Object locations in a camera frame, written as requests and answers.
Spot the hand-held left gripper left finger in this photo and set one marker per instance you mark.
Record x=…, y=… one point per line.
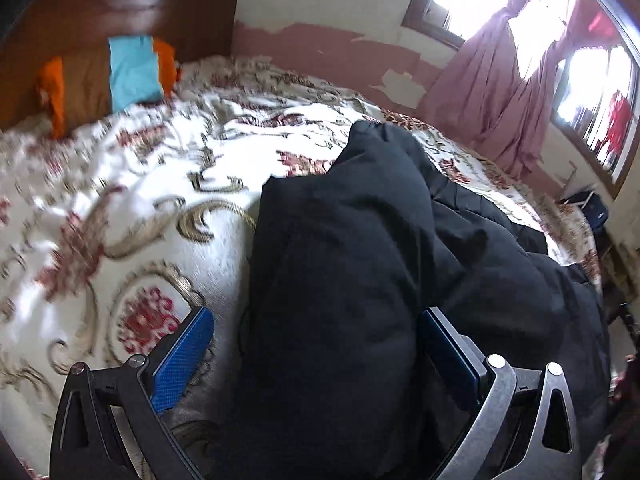
x=182, y=355

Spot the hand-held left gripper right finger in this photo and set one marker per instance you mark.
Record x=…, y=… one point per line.
x=450, y=355

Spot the black padded jacket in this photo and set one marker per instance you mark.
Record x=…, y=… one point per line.
x=340, y=260

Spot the floral bedspread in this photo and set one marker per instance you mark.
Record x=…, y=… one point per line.
x=100, y=185

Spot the pink curtain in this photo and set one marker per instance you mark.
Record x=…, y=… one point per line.
x=480, y=85

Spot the red hanging garment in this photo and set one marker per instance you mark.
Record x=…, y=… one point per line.
x=618, y=122

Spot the orange and blue pillow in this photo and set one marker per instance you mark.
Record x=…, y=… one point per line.
x=135, y=70

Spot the wooden headboard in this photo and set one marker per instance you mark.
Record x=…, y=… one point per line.
x=100, y=10

